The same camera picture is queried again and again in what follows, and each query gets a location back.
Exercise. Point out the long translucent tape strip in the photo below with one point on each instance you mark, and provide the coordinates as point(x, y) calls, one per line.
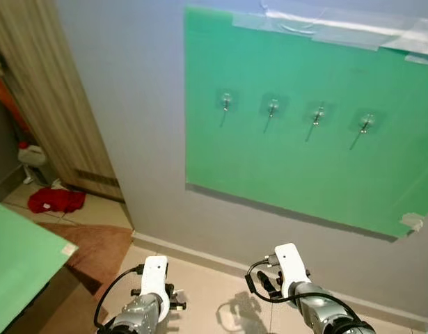
point(339, 31)

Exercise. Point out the green table cover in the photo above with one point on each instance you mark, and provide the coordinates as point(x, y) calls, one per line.
point(22, 264)

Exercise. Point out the table corner tape piece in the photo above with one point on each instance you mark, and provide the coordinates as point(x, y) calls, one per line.
point(69, 249)

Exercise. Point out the white jug red cap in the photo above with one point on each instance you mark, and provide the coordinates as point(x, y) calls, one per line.
point(33, 156)

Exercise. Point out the clear adhesive metal hook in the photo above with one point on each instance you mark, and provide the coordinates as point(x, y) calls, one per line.
point(367, 124)
point(273, 106)
point(226, 101)
point(318, 113)

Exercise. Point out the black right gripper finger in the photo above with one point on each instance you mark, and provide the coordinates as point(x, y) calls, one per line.
point(266, 284)

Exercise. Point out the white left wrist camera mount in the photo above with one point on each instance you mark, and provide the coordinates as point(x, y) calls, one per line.
point(154, 275)

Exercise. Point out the red cloth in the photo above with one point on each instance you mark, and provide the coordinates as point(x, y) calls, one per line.
point(53, 200)

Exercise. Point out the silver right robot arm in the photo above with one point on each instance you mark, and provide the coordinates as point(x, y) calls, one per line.
point(318, 306)

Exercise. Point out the crumpled board corner tape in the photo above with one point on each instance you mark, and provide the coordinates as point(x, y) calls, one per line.
point(412, 221)

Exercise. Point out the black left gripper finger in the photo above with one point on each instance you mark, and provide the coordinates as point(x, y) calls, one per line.
point(173, 285)
point(179, 305)

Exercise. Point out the green wall board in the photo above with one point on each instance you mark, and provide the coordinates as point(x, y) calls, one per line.
point(304, 174)

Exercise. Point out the wooden cabinet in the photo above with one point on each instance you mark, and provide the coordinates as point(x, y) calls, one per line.
point(46, 90)

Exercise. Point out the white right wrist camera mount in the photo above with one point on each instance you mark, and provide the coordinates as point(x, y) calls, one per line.
point(291, 263)

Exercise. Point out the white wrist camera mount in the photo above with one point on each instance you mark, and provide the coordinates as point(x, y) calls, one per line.
point(291, 263)
point(154, 275)

